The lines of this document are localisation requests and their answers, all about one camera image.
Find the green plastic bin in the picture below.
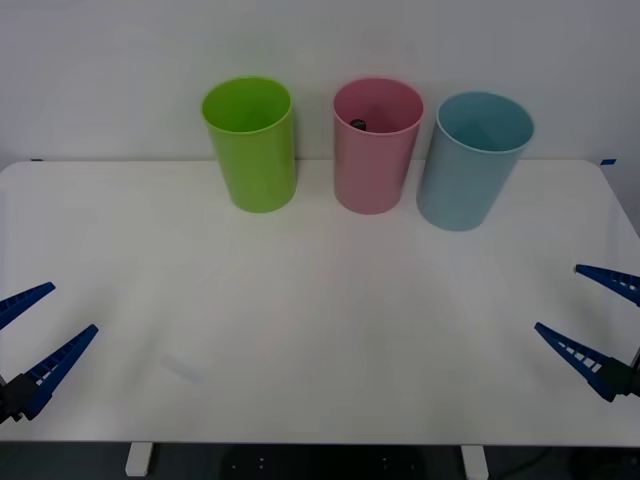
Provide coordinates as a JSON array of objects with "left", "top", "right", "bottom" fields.
[{"left": 200, "top": 75, "right": 298, "bottom": 215}]

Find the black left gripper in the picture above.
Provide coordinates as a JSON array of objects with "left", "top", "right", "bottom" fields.
[{"left": 0, "top": 281, "right": 100, "bottom": 425}]

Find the white table leg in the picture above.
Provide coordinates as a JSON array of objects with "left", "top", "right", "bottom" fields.
[
  {"left": 124, "top": 442, "right": 153, "bottom": 477},
  {"left": 460, "top": 444, "right": 487, "bottom": 480}
]

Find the pale blue plastic bin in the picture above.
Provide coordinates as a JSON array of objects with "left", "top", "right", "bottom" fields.
[{"left": 415, "top": 90, "right": 536, "bottom": 232}]

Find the pink plastic bin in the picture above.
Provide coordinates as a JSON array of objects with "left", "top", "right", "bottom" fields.
[{"left": 332, "top": 76, "right": 425, "bottom": 216}]

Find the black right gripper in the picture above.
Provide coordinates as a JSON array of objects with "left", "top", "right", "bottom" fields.
[{"left": 533, "top": 264, "right": 640, "bottom": 404}]

